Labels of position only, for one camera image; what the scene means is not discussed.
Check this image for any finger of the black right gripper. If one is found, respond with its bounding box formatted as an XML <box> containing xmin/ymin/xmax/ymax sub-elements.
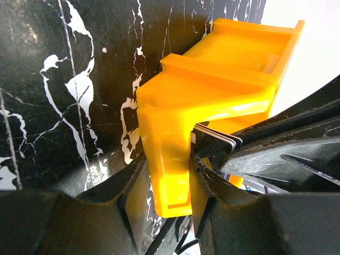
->
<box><xmin>220</xmin><ymin>124</ymin><xmax>339</xmax><ymax>191</ymax></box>
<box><xmin>233</xmin><ymin>76</ymin><xmax>339</xmax><ymax>146</ymax></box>

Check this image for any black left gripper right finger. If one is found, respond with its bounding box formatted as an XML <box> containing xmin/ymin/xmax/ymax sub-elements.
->
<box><xmin>190</xmin><ymin>155</ymin><xmax>339</xmax><ymax>254</ymax></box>

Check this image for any small yellow plastic bin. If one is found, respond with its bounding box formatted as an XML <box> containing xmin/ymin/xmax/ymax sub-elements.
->
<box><xmin>137</xmin><ymin>18</ymin><xmax>305</xmax><ymax>218</ymax></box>

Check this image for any black credit cards stack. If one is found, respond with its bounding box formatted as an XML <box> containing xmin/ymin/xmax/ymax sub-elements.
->
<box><xmin>192</xmin><ymin>123</ymin><xmax>243</xmax><ymax>157</ymax></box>

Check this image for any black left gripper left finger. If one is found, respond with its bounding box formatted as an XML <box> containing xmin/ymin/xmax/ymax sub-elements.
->
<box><xmin>1</xmin><ymin>154</ymin><xmax>146</xmax><ymax>254</ymax></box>

